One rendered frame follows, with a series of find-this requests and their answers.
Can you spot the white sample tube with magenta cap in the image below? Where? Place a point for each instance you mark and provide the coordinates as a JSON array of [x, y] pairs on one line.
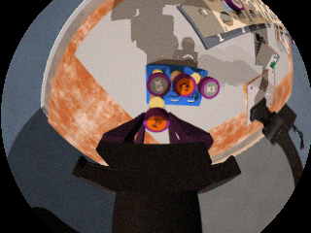
[[232, 5]]

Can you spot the white sample tube with purple cap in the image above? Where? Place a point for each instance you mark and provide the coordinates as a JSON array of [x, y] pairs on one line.
[[286, 32]]

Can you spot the plastic tube with dark red cap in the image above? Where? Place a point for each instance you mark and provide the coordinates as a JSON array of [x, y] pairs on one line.
[[158, 83]]

